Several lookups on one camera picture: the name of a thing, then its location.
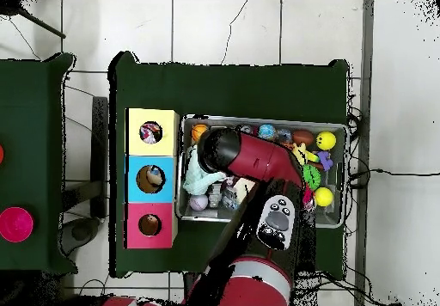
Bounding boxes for mint green cloth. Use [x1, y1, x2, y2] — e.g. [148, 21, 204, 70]
[182, 147, 227, 197]

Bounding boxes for cream yellow cloth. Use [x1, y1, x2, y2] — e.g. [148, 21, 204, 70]
[233, 177, 257, 199]

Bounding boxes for colourful polka dot cloth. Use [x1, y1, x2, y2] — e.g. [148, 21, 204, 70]
[140, 120, 165, 145]

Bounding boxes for wooden box with three holes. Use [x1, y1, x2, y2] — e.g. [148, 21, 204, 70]
[124, 107, 182, 251]

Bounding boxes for clear mesh bin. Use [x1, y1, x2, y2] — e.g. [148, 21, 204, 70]
[175, 115, 347, 229]

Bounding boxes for small orange basketball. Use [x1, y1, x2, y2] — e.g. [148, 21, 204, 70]
[191, 123, 209, 142]

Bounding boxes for small white ball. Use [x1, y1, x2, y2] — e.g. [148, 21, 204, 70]
[189, 193, 210, 212]

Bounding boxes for globe print ball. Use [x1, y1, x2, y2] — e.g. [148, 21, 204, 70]
[257, 123, 277, 141]

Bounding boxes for brown toy football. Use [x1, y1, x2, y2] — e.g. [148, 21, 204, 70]
[291, 130, 315, 148]

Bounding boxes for green spiky ball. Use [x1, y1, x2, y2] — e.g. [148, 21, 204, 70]
[302, 164, 322, 191]

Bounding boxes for yellow smiley ball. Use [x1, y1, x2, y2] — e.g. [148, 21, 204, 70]
[315, 130, 338, 151]

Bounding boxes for plain yellow ball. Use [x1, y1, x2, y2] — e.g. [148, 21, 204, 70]
[314, 187, 335, 208]

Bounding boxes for side table with green cloth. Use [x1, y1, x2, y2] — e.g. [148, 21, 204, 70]
[0, 52, 76, 274]

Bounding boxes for pink disc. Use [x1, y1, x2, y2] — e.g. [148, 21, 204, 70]
[0, 206, 35, 244]

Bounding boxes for black tripod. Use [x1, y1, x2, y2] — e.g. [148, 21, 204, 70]
[0, 0, 68, 40]

